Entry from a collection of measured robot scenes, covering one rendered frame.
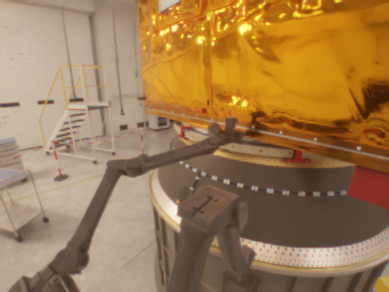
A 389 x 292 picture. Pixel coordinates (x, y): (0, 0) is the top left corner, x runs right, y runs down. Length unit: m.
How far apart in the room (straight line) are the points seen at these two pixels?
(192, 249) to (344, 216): 1.04
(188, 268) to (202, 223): 0.09
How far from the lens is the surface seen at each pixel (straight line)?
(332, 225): 1.25
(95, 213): 0.79
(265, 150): 1.04
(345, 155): 0.91
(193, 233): 0.35
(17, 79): 8.21
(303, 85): 0.87
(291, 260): 1.17
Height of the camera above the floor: 2.02
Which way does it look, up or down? 18 degrees down
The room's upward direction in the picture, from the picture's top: straight up
